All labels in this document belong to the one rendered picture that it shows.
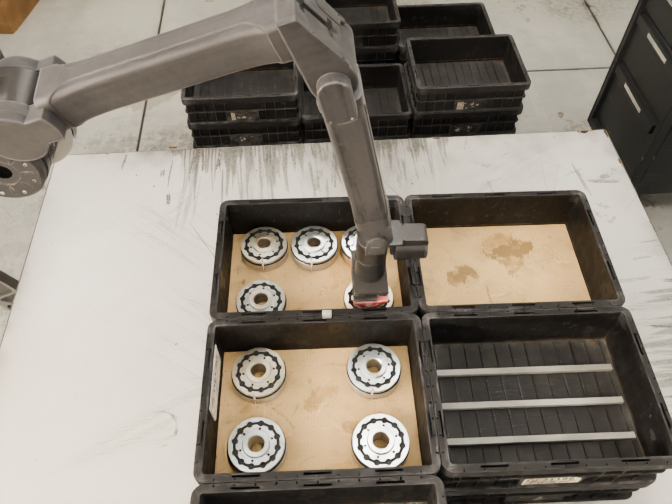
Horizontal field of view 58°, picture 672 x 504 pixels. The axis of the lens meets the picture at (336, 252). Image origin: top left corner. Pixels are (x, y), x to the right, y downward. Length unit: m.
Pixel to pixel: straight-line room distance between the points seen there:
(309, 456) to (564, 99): 2.46
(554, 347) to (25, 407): 1.10
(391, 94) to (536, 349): 1.44
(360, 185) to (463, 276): 0.51
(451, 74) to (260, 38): 1.78
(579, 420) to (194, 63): 0.92
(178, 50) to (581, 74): 2.87
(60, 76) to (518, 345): 0.94
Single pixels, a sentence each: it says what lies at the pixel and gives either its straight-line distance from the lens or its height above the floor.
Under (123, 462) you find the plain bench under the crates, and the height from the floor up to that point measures 0.70.
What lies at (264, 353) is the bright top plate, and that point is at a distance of 1.20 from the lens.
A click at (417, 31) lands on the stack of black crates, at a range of 2.82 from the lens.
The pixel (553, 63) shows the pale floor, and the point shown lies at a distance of 3.45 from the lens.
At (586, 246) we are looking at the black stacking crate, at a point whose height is 0.88.
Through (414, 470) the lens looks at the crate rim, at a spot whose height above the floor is 0.93.
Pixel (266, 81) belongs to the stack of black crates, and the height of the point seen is 0.49.
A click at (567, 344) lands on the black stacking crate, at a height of 0.83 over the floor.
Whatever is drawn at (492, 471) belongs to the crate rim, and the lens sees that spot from 1.06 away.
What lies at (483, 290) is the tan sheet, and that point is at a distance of 1.34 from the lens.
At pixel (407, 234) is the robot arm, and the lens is 1.07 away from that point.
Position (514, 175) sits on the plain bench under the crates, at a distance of 1.76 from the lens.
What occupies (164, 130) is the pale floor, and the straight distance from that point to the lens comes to 2.98.
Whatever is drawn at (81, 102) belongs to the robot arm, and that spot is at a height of 1.46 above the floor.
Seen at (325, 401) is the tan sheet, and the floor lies 0.83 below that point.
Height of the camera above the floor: 1.92
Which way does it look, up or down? 53 degrees down
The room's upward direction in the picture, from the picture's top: straight up
